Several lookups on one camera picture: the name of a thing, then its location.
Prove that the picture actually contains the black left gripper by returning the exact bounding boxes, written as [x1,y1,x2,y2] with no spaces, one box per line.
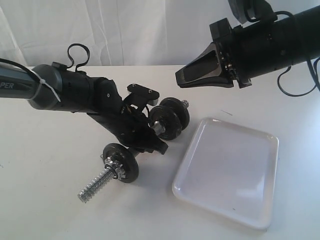
[86,101,167,157]

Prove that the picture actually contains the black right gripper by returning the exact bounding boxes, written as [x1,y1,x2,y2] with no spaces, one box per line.
[175,19,294,88]

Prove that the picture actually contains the chrome threaded dumbbell bar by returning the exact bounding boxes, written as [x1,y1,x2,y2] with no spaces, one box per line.
[78,99,189,204]

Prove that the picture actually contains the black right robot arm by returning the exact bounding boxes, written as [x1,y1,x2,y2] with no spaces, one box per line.
[175,0,320,88]

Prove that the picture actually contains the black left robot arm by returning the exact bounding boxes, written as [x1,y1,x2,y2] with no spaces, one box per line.
[0,58,168,154]

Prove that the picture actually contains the white backdrop curtain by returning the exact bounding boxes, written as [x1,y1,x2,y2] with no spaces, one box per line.
[0,0,320,68]

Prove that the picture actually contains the white plastic tray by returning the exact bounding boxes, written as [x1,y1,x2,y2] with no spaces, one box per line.
[172,117,279,230]

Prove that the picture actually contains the white zip tie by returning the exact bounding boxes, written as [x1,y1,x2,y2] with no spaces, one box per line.
[0,58,62,103]

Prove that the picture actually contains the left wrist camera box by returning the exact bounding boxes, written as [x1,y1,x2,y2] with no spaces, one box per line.
[124,83,160,108]

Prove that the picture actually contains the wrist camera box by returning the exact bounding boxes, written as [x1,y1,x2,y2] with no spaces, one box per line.
[228,0,278,24]
[124,83,160,108]

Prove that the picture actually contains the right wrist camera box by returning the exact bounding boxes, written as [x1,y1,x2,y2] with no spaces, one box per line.
[228,0,278,24]

